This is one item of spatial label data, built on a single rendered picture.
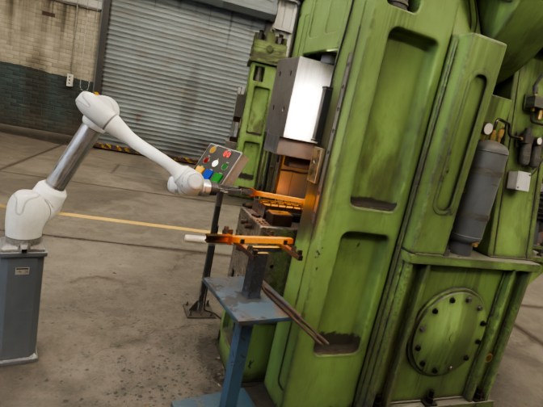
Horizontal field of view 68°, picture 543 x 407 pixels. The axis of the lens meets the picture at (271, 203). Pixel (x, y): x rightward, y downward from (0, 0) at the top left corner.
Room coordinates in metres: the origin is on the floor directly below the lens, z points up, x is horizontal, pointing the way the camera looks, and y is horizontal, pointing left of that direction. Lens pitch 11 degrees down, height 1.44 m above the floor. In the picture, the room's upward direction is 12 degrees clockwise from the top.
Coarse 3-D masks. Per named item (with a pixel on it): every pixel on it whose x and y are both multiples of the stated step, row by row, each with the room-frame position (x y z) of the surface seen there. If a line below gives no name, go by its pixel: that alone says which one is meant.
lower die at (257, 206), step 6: (258, 204) 2.23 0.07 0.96; (264, 204) 2.14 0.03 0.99; (270, 204) 2.17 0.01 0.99; (276, 204) 2.20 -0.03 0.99; (282, 204) 2.22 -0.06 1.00; (288, 204) 2.24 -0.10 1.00; (258, 210) 2.22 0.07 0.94; (264, 210) 2.13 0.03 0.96; (282, 210) 2.17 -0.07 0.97; (288, 210) 2.18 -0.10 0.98; (294, 210) 2.20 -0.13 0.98; (264, 216) 2.13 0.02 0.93
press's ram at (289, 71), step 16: (288, 64) 2.20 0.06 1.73; (304, 64) 2.10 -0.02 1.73; (320, 64) 2.13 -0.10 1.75; (288, 80) 2.16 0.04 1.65; (304, 80) 2.10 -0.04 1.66; (320, 80) 2.14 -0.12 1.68; (272, 96) 2.33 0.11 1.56; (288, 96) 2.12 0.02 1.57; (304, 96) 2.11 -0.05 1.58; (320, 96) 2.14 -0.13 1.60; (272, 112) 2.29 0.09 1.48; (288, 112) 2.09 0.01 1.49; (304, 112) 2.12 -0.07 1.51; (272, 128) 2.24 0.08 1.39; (288, 128) 2.09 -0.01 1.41; (304, 128) 2.12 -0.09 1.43
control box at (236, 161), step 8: (208, 152) 2.76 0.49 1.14; (216, 152) 2.72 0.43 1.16; (224, 152) 2.67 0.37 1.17; (232, 152) 2.64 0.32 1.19; (240, 152) 2.60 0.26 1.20; (200, 160) 2.75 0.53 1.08; (208, 160) 2.70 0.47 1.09; (216, 160) 2.66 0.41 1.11; (224, 160) 2.62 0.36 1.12; (232, 160) 2.59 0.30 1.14; (240, 160) 2.58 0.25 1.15; (248, 160) 2.63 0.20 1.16; (208, 168) 2.65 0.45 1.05; (216, 168) 2.61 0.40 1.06; (232, 168) 2.54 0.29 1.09; (240, 168) 2.59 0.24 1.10; (224, 176) 2.53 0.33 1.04; (232, 176) 2.55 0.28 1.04; (224, 184) 2.51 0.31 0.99; (232, 184) 2.56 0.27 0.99
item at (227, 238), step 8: (208, 240) 1.54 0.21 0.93; (216, 240) 1.56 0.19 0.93; (224, 240) 1.58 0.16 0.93; (232, 240) 1.59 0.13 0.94; (248, 240) 1.62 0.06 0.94; (256, 240) 1.64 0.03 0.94; (264, 240) 1.66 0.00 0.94; (272, 240) 1.69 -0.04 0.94; (280, 240) 1.71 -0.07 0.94; (288, 240) 1.73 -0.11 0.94
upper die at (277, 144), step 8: (272, 136) 2.22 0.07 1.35; (280, 136) 2.13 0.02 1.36; (272, 144) 2.20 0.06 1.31; (280, 144) 2.14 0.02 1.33; (288, 144) 2.15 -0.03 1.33; (296, 144) 2.17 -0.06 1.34; (304, 144) 2.19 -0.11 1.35; (312, 144) 2.21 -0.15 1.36; (272, 152) 2.18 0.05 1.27; (280, 152) 2.14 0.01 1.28; (288, 152) 2.16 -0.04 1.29; (296, 152) 2.17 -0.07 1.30; (304, 152) 2.19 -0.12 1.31; (312, 152) 2.21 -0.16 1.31
